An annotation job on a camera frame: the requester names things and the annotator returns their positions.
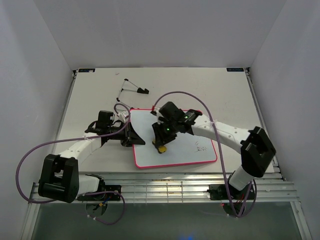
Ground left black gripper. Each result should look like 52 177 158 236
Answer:
107 121 146 148

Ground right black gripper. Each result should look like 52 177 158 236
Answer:
152 119 179 148

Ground yellow whiteboard eraser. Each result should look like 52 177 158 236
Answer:
152 139 167 154

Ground pink framed whiteboard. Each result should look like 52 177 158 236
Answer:
130 109 218 169

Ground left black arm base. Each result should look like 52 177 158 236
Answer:
77 184 122 202

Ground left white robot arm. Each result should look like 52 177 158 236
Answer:
38 110 146 203

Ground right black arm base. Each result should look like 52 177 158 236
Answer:
207 184 255 200

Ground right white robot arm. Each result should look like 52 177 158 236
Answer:
151 101 276 199

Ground left blue table label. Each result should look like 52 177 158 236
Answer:
78 68 96 73

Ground blue table label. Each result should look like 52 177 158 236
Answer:
78 68 96 73
226 67 244 72

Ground right blue table label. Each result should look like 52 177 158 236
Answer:
226 67 244 72

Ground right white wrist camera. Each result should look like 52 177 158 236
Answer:
150 106 163 118

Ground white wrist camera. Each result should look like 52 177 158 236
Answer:
150 106 163 118
116 110 130 124

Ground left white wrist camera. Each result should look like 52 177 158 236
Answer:
116 110 130 124

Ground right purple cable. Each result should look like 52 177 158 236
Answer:
152 91 257 218

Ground purple cable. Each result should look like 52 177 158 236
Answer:
152 91 257 218
16 103 126 225

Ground black wire board stand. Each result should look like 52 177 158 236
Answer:
115 78 150 111

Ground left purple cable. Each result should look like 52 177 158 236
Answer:
16 103 126 225

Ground aluminium rail frame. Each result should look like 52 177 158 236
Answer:
28 172 301 205

